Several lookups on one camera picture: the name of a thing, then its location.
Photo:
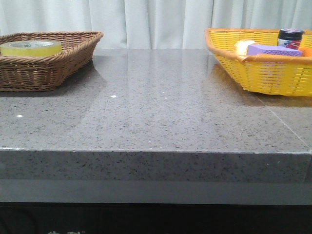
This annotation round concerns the yellow plastic woven basket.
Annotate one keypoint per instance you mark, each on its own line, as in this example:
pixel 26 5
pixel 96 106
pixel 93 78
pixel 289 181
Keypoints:
pixel 267 74

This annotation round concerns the yellow-green tape roll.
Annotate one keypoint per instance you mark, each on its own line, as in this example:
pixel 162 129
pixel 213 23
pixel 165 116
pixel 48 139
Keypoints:
pixel 35 48

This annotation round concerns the white curtain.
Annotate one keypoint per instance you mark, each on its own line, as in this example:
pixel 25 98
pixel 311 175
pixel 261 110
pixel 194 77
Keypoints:
pixel 152 24

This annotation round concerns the round bread roll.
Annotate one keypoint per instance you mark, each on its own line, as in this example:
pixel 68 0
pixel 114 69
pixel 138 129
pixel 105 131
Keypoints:
pixel 241 47

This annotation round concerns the purple sponge block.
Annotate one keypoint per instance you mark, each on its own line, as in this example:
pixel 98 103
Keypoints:
pixel 256 49

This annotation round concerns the brown wicker basket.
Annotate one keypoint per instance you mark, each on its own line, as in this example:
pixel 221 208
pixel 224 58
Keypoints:
pixel 33 74

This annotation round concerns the black lidded jar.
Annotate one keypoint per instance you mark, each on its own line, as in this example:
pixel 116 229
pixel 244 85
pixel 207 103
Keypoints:
pixel 290 38

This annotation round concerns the orange object in basket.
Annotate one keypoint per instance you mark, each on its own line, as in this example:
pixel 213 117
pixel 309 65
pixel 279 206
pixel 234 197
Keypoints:
pixel 306 51

